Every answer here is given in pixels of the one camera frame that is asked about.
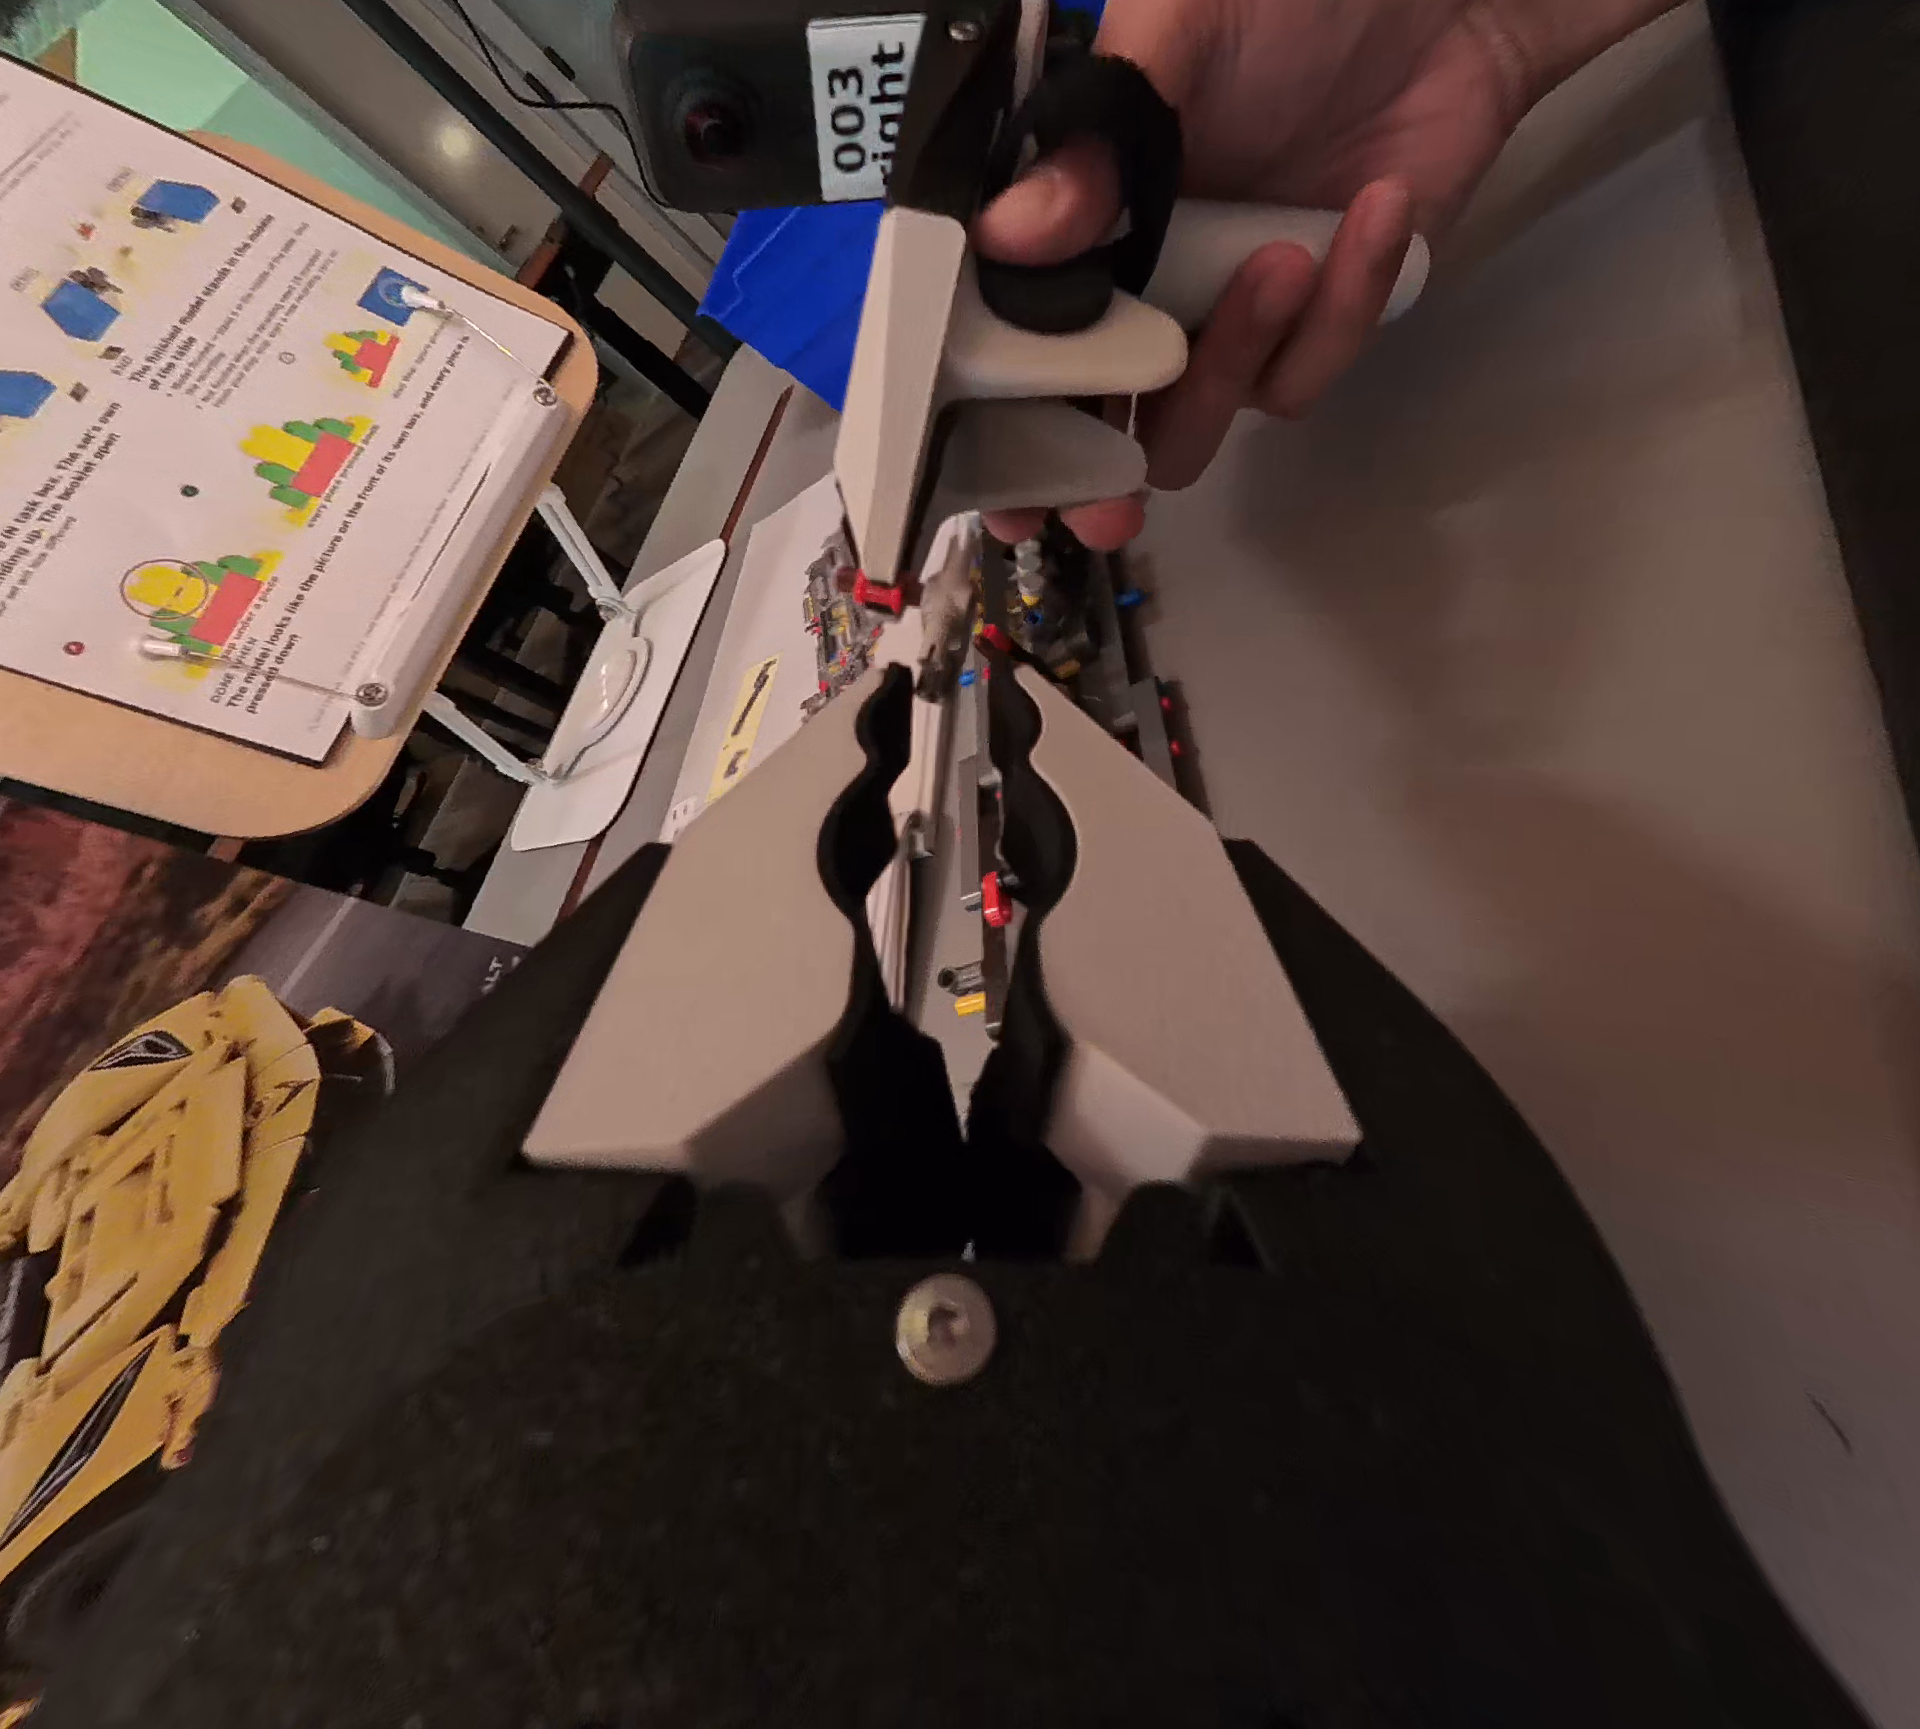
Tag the lego instruction booklet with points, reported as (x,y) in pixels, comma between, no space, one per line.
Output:
(781,559)

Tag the lego set box yellow car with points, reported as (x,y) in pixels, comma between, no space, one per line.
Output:
(150,1159)

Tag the wooden document board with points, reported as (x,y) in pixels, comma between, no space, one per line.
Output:
(150,769)

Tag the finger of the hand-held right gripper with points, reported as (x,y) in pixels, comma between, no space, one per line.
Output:
(900,378)

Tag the person's right hand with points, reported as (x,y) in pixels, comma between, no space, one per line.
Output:
(1321,64)

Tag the white folding stand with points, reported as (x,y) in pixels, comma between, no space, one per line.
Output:
(615,709)

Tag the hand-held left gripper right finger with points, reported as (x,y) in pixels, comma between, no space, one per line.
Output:
(1185,995)

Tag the small grey connector red pin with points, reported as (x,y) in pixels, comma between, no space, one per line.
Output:
(878,589)

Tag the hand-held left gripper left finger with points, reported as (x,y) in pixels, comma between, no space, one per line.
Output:
(704,978)

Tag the blue plastic bin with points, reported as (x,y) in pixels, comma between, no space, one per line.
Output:
(781,288)

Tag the lego car chassis model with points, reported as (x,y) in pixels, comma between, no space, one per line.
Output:
(972,785)

